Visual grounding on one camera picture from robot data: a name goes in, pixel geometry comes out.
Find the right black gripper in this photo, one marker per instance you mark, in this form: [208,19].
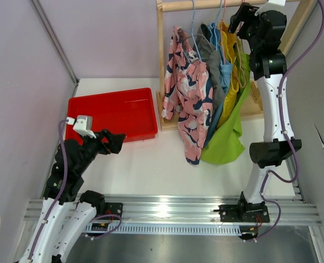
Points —
[239,16]

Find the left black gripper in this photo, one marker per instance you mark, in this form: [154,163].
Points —
[114,144]

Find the yellow shorts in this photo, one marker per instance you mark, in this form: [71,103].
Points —
[230,112]

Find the grey shorts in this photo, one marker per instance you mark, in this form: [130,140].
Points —
[211,56]

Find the blue wire hanger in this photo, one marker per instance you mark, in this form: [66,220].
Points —
[216,36]
[191,31]

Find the light blue shorts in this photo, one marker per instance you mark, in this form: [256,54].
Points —
[225,82]

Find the pink shark-print shorts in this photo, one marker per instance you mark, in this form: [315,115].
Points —
[188,92]

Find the lime green shorts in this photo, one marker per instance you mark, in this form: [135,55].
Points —
[225,145]

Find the pink wire hanger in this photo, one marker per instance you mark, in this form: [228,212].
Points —
[241,77]

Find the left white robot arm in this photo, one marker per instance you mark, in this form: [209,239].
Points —
[65,212]

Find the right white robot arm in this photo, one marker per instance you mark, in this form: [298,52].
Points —
[269,71]

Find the red plastic tray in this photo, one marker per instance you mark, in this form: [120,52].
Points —
[129,112]

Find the wooden clothes rack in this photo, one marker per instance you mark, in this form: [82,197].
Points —
[173,7]

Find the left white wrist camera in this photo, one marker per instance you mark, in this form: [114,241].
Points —
[82,126]

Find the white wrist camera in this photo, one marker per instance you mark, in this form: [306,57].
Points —
[82,126]
[276,5]

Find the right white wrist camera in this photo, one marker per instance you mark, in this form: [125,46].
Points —
[276,5]

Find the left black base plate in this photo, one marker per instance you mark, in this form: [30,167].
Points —
[111,210]

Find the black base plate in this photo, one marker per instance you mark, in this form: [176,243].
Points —
[111,210]
[236,213]

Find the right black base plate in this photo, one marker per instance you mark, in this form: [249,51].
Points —
[236,213]

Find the white slotted cable duct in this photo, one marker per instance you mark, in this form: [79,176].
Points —
[212,229]

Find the aluminium mounting rail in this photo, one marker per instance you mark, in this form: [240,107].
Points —
[177,193]

